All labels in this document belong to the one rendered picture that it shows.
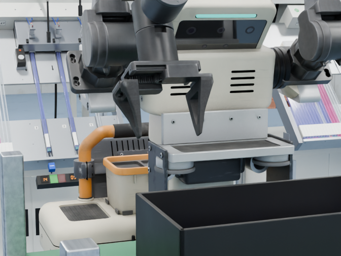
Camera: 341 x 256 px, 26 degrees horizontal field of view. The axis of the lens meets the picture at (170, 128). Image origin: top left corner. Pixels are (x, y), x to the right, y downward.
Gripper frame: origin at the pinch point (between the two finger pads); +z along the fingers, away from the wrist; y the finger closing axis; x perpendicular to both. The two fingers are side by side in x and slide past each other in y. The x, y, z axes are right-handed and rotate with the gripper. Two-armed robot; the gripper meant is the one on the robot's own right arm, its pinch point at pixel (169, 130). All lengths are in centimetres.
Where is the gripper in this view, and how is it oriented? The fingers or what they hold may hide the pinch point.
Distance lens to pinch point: 102.9
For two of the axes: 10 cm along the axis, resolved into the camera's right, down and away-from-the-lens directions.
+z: 1.4, 9.5, -2.8
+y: 9.4, -0.4, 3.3
